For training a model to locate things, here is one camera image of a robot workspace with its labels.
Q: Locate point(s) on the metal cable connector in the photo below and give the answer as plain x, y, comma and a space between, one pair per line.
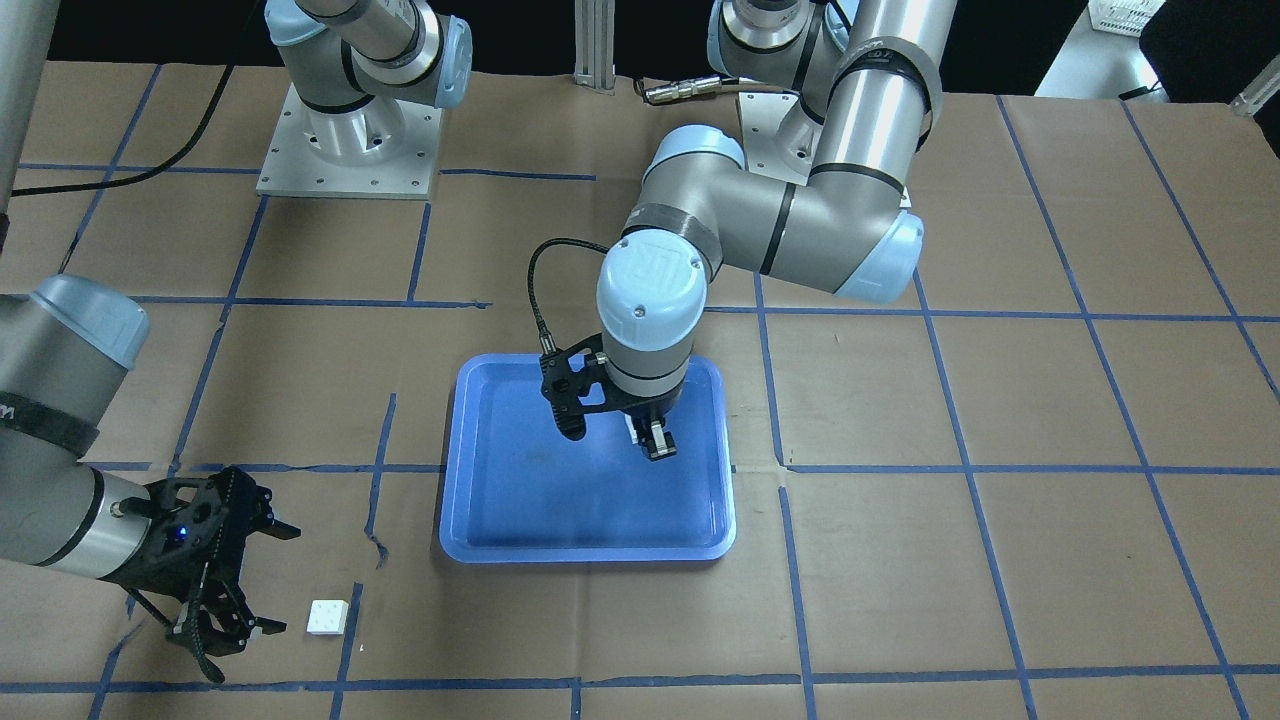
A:
678, 91

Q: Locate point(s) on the aluminium profile post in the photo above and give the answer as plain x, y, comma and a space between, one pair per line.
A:
594, 45

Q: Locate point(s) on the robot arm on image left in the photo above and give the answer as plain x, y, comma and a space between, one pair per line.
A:
370, 81

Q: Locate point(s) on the metal base plate image left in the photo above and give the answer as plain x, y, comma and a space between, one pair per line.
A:
386, 150

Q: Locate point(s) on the metal base plate image right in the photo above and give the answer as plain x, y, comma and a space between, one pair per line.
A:
782, 142

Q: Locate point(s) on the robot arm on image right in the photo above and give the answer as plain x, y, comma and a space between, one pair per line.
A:
871, 87

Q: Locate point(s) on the metal base plate image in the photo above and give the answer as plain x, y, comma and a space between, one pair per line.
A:
782, 142
386, 150

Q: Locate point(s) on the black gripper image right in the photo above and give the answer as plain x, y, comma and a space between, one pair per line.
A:
645, 408

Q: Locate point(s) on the blue plastic tray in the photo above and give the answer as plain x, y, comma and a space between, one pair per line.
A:
516, 490

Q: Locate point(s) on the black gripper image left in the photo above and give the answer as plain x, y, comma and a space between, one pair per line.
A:
150, 571

